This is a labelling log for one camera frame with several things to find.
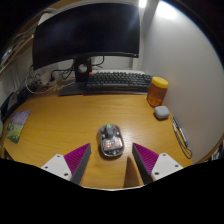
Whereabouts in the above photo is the floral landscape print mouse pad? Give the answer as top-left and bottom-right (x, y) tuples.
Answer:
(5, 110), (32, 145)

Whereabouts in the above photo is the wooden wall shelf with items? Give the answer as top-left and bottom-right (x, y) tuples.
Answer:
(0, 29), (38, 75)

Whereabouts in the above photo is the dark pen with lanyard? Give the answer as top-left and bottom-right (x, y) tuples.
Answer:
(171, 116), (193, 160)

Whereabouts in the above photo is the orange jar with yellow lid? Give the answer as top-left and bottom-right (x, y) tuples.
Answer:
(146, 76), (169, 108)

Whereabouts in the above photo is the transparent computer mouse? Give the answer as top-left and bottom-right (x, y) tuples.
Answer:
(97, 123), (125, 158)

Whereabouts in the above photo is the black box under computer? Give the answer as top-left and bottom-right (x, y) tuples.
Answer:
(0, 87), (30, 123)

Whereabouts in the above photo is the white power strip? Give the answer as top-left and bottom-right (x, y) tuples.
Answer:
(34, 71), (58, 86)

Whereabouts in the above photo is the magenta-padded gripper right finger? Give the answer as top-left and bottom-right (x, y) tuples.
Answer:
(131, 142), (184, 185)

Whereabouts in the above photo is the small grey earbud case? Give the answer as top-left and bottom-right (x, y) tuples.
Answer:
(153, 105), (171, 121)

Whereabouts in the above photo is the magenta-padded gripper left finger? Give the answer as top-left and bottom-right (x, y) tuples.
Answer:
(40, 143), (92, 186)

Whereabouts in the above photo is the dark mechanical keyboard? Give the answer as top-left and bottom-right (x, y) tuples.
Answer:
(85, 71), (153, 94)

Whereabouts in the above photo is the white cable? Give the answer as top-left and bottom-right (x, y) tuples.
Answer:
(24, 77), (66, 95)

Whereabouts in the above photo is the black curved computer monitor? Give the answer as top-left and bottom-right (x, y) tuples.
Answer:
(32, 3), (141, 97)

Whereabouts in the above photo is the black cable bundle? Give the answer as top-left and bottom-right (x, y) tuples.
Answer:
(49, 56), (105, 82)

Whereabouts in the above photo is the silver mini computer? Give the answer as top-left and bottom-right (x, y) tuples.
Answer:
(7, 93), (18, 112)

